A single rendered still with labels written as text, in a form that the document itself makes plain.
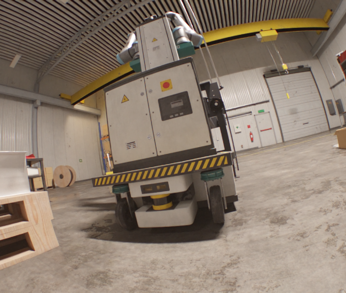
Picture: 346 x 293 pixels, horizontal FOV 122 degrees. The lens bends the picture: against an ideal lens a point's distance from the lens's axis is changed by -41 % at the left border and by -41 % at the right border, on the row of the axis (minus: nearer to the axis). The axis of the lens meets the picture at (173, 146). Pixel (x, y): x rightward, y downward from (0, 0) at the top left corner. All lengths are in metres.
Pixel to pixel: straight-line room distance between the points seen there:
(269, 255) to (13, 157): 1.20
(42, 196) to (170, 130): 0.72
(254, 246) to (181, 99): 0.69
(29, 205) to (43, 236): 0.16
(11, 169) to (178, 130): 0.93
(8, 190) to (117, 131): 0.72
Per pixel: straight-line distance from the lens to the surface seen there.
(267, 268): 0.49
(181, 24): 2.13
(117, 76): 10.52
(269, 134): 11.25
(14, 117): 11.74
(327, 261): 0.51
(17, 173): 1.04
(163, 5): 10.07
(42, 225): 0.90
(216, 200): 0.69
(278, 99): 11.94
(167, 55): 1.48
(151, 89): 0.87
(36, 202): 0.88
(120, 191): 0.85
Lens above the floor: 0.33
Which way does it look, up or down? 5 degrees up
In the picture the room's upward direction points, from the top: 11 degrees counter-clockwise
